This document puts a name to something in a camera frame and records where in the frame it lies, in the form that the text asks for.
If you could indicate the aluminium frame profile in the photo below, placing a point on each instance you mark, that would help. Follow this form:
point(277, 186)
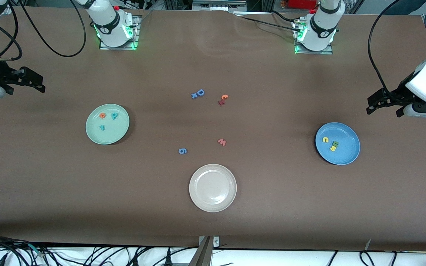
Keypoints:
point(6, 10)

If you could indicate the silver metal bracket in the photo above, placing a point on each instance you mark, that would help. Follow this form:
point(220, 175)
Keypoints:
point(216, 242)

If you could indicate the red box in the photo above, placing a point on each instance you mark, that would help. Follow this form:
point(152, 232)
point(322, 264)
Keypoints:
point(301, 3)

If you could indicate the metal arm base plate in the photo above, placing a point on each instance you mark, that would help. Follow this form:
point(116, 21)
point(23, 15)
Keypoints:
point(316, 53)
point(104, 47)

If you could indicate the grey metal frame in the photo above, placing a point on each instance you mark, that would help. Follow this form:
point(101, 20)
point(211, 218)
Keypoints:
point(216, 4)

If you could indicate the light green plate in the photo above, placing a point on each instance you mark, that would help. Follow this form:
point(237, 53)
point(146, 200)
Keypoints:
point(113, 133)

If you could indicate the black power plug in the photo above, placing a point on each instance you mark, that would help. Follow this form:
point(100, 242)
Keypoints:
point(168, 258)
point(3, 259)

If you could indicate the pink foam letter w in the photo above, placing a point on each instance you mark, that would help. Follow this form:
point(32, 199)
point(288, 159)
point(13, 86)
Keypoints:
point(222, 142)

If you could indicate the beige plate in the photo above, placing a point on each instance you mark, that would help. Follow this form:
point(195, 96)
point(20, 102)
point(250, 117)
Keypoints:
point(213, 188)

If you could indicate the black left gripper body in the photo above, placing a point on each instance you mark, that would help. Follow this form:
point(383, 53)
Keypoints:
point(396, 95)

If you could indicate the blue plate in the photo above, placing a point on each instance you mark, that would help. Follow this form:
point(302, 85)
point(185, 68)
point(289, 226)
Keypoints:
point(346, 155)

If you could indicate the brown table cover sheet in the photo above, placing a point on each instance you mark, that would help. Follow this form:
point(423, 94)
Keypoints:
point(50, 203)

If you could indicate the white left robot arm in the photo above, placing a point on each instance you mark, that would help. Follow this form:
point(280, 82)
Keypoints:
point(322, 26)

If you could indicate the blue foam letter D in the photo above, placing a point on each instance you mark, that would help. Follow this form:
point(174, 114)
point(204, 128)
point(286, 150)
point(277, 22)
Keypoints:
point(198, 92)

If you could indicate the white paper scrap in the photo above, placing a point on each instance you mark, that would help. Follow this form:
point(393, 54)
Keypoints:
point(368, 244)

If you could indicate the grey aluminium beam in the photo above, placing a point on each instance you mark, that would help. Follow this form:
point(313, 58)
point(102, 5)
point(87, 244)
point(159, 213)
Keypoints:
point(202, 256)

